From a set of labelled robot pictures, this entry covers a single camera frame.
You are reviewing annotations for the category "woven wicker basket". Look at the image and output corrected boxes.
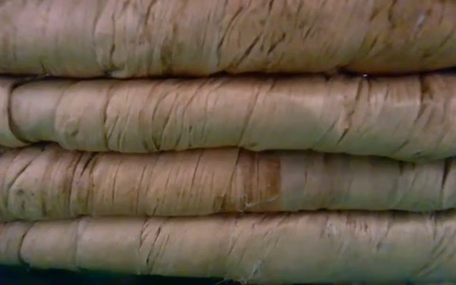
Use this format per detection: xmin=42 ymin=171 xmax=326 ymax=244
xmin=0 ymin=0 xmax=456 ymax=285

